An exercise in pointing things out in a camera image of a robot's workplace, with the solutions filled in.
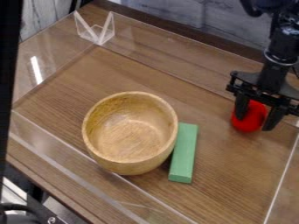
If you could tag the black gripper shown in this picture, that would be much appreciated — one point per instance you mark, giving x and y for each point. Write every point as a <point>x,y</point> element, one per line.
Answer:
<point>283,101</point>

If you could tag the red plush fruit green stem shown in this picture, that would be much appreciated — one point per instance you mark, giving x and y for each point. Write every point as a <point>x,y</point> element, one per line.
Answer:
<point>252,121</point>

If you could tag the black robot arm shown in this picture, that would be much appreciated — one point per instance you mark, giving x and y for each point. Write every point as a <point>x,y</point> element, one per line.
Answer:
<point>267,86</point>

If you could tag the green rectangular block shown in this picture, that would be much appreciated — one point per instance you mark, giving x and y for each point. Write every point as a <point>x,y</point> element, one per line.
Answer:
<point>183,154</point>

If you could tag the wooden bowl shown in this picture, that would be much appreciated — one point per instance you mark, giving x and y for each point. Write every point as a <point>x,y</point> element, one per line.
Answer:
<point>130,131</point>

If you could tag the clear acrylic tray wall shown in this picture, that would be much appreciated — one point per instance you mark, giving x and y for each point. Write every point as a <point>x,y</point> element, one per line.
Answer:
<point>246,173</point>

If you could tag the clear acrylic corner bracket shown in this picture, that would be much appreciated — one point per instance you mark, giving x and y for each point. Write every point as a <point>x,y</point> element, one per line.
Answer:
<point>96,34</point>

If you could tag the black metal stand bracket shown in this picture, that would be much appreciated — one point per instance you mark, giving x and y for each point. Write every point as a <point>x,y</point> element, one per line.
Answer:
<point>46,216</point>

